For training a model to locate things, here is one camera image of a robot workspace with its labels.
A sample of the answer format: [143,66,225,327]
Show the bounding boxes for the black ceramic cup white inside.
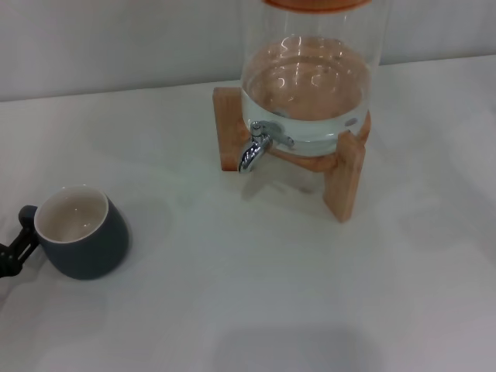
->
[18,184,131,281]

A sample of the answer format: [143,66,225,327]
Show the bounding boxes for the chrome dispenser faucet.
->
[237,120,295,174]

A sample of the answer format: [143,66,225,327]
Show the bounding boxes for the wooden dispenser stand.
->
[212,86,372,225]

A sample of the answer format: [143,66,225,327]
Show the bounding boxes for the glass water dispenser jar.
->
[239,0,390,157]

